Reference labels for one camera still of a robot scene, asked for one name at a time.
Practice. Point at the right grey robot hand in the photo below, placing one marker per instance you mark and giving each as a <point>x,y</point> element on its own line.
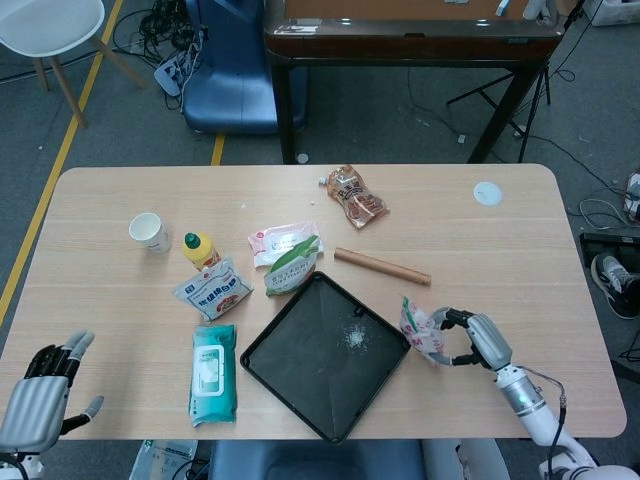
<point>487,342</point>

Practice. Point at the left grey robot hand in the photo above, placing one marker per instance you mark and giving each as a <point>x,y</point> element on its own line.
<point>35,410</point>

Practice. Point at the small pink snack packet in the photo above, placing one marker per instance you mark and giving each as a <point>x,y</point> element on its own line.
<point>425,337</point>

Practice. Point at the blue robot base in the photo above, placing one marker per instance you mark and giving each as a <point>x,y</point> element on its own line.
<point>235,75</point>

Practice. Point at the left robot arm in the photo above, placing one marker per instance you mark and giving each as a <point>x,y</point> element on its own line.
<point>20,462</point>

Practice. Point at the black square tray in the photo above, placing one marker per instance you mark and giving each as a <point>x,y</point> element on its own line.
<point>310,380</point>

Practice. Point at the green white corn starch bag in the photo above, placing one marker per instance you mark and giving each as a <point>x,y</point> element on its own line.
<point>290,272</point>

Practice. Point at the white castor sugar bag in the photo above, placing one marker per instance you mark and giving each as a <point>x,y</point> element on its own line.
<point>215,295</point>

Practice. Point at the white robot body shell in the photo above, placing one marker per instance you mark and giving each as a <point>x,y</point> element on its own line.
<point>470,462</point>

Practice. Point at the spilled white granules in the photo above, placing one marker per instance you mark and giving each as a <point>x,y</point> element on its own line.
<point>356,337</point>

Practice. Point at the wooden rolling pin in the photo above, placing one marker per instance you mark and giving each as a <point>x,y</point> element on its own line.
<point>380,266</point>

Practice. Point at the grey sneaker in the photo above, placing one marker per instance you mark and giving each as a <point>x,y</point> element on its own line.
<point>617,285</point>

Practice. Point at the white round grommet cover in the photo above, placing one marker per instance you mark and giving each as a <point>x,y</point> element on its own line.
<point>487,193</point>

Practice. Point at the black floor case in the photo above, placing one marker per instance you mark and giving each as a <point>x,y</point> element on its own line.
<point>610,242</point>

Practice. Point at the teal wet wipes pack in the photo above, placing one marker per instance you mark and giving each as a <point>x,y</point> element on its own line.
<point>212,375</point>

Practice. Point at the brown bread package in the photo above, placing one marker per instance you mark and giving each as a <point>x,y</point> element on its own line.
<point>357,200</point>

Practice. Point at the white floor device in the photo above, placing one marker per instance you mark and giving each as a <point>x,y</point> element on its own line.
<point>634,195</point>

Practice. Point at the white paper cup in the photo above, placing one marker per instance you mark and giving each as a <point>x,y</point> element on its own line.
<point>147,230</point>

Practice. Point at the blue padded seat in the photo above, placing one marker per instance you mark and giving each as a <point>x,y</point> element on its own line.
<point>310,460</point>

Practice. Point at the yellow bottle green cap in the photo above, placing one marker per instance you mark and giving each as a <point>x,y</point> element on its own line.
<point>197,255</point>

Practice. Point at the pink white wipes pack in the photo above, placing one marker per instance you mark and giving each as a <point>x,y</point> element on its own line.
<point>272,242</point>

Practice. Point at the black tripod stand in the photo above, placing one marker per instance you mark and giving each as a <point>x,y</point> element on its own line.
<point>530,100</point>

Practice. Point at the white round floor disc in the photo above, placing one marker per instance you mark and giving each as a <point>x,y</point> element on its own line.
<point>302,158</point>

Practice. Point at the brown mahjong table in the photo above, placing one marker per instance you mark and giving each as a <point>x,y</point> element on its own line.
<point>400,45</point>

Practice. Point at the blue white mahjong tile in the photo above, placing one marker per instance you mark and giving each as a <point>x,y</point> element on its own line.
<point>503,6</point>

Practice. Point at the white power strip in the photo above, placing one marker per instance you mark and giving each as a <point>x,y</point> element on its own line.
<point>167,75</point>

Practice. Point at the white chair wooden legs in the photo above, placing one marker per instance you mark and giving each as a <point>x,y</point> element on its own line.
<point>45,25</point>

